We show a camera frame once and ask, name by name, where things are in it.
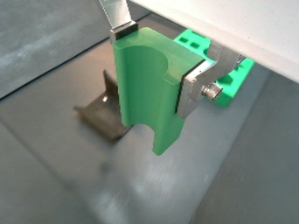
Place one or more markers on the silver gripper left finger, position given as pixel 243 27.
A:
pixel 120 22

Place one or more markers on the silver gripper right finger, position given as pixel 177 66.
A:
pixel 198 83

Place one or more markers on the green arch block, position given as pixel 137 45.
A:
pixel 151 64

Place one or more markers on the green shape sorter board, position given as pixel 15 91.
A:
pixel 231 81

